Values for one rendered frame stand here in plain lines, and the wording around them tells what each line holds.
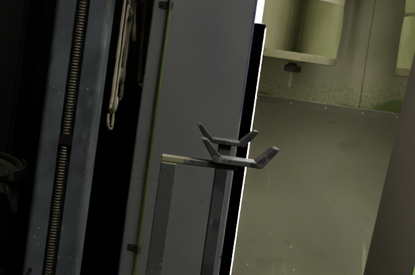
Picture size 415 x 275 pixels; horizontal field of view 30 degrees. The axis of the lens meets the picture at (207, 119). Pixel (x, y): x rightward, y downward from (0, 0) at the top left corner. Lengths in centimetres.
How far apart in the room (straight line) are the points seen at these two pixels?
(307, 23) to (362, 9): 48
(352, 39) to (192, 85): 201
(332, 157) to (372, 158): 17
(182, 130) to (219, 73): 12
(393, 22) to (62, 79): 260
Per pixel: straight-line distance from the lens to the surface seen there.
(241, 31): 136
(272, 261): 297
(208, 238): 101
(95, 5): 86
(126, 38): 144
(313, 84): 328
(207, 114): 136
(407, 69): 306
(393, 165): 218
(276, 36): 293
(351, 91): 332
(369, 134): 330
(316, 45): 293
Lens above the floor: 119
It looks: 4 degrees down
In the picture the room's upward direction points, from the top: 8 degrees clockwise
